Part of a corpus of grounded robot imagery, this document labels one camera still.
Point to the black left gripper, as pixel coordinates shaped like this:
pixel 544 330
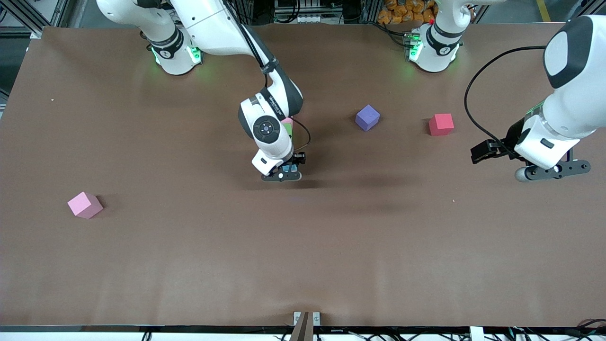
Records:
pixel 512 136

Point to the blue foam cube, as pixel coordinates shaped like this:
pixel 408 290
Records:
pixel 289 167

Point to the green foam cube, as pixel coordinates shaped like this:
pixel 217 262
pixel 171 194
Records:
pixel 291 132

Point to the pink foam cube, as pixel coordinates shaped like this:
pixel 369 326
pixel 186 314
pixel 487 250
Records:
pixel 85 204
pixel 287 121

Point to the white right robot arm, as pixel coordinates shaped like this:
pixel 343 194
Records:
pixel 213 28

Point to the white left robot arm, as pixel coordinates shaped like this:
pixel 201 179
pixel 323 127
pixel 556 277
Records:
pixel 575 109

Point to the red foam cube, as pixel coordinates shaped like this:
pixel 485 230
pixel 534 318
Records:
pixel 441 124

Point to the purple foam cube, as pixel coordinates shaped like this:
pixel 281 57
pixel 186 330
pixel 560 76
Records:
pixel 367 117

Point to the brown table cover sheet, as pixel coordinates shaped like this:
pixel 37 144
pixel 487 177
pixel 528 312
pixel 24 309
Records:
pixel 303 265

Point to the dark background equipment rack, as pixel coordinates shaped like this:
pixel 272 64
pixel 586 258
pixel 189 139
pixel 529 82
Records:
pixel 331 9

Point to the pile of orange objects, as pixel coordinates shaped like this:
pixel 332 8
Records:
pixel 397 12

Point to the silver clamp bracket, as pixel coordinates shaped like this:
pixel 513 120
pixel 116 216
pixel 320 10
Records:
pixel 297 318

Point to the brown upright post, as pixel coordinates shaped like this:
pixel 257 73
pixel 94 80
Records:
pixel 303 329

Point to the aluminium frame profile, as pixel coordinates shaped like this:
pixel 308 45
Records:
pixel 23 12
pixel 587 12

